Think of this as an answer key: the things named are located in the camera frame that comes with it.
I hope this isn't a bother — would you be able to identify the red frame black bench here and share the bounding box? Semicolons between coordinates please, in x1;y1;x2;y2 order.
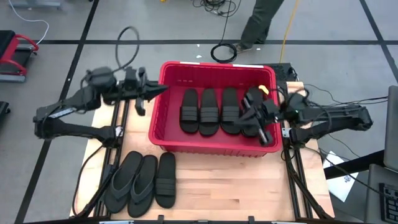
0;30;40;83

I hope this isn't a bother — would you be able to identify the red plastic bin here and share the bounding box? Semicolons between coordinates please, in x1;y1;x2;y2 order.
148;60;284;158

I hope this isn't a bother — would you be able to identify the black flip-flop sandal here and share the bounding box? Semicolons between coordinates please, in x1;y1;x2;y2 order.
127;154;159;219
103;151;144;215

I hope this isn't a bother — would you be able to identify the yellow floor cable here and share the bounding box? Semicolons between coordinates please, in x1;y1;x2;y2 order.
279;0;300;64

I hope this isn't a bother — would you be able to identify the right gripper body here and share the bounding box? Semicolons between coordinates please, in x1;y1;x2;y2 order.
245;90;280;147

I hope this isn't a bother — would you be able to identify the black coiled floor cable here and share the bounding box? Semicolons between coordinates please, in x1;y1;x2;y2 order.
210;0;239;64

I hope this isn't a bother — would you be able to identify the black cable bundle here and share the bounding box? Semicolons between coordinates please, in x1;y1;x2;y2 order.
191;0;243;16

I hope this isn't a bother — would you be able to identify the person's leg and shoe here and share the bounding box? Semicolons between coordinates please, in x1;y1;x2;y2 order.
232;0;285;54

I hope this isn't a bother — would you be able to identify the white floor cable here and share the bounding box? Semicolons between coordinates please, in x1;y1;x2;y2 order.
7;0;50;45

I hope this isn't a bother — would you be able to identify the grey computer monitor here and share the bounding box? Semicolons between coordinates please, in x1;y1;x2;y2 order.
382;85;398;172

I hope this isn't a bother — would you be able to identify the black controller box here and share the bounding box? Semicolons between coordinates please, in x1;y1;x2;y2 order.
273;63;297;82

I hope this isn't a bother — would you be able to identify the black floor equipment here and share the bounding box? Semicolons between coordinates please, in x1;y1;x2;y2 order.
0;101;11;122

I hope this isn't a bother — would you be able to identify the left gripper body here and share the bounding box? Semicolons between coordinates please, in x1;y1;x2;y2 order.
124;66;149;116

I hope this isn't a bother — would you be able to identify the grey equipment base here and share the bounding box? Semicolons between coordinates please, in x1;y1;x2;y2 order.
9;0;63;11

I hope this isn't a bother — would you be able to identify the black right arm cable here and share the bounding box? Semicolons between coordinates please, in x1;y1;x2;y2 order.
281;86;333;130

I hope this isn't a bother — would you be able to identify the black computer keyboard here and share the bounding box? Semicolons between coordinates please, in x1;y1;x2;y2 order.
378;182;398;223

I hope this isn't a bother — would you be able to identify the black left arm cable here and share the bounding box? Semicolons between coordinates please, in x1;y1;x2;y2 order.
115;26;140;71

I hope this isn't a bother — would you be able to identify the white paper sheet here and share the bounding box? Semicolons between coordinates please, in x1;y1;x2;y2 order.
323;151;359;203

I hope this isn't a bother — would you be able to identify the black power cable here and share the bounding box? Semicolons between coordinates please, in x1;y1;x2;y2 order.
72;144;105;217

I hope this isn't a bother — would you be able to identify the grey desk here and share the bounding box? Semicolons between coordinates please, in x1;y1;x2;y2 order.
363;163;398;224

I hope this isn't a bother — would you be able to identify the black aluminium frame rail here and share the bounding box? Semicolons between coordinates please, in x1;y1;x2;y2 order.
281;124;335;220
70;93;131;218

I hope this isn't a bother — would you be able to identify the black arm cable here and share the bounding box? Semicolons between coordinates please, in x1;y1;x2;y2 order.
281;86;333;130
115;26;140;71

